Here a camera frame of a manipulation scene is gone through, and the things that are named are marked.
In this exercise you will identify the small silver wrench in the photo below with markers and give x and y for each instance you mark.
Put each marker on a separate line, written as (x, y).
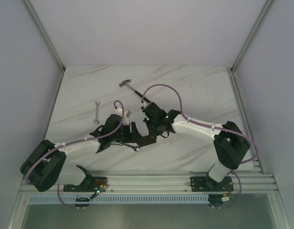
(97, 120)

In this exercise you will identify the large silver open-end wrench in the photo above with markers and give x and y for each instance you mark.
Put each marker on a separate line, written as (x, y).
(131, 146)

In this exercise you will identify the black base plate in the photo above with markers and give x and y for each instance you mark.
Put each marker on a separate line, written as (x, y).
(91, 184)
(199, 184)

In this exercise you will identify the aluminium rail frame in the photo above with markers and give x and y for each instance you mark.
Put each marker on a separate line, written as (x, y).
(172, 182)

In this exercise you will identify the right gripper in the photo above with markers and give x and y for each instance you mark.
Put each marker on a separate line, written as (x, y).
(151, 133)

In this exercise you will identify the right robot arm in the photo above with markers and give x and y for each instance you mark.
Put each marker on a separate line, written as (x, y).
(229, 144)

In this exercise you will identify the claw hammer black handle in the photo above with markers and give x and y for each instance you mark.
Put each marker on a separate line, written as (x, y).
(126, 83)

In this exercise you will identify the slotted cable duct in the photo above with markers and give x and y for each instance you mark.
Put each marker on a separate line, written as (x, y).
(120, 199)

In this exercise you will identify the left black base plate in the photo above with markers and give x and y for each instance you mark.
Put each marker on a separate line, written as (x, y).
(91, 184)

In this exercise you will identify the black fuse box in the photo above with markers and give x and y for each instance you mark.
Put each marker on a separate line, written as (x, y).
(147, 140)

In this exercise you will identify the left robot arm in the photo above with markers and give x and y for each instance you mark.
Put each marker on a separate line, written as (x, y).
(50, 165)

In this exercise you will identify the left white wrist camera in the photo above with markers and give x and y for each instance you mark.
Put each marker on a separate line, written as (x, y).
(125, 114)

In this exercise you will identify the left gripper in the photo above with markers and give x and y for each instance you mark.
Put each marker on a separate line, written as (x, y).
(127, 134)

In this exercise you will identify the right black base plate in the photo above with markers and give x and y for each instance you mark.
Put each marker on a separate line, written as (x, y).
(199, 184)

